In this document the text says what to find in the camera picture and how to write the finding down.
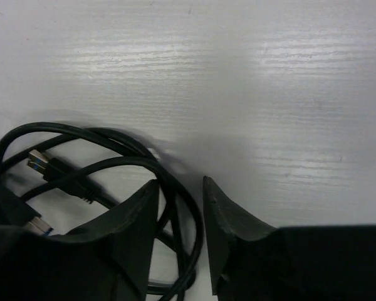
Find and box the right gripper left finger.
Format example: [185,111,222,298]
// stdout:
[46,180,159,300]

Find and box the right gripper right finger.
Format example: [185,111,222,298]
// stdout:
[203,177,376,300]

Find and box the thick black cable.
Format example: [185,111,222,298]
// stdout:
[0,149,120,236]
[0,121,206,301]

